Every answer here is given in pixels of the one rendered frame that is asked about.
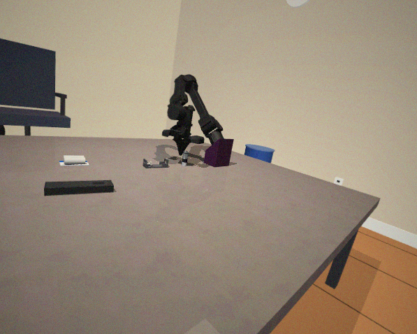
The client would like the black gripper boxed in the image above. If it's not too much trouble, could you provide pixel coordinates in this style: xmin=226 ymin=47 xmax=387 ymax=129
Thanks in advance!
xmin=162 ymin=120 xmax=205 ymax=156

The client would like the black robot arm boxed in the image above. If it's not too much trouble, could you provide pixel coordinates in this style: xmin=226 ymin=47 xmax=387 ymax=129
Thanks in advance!
xmin=167 ymin=74 xmax=224 ymax=145

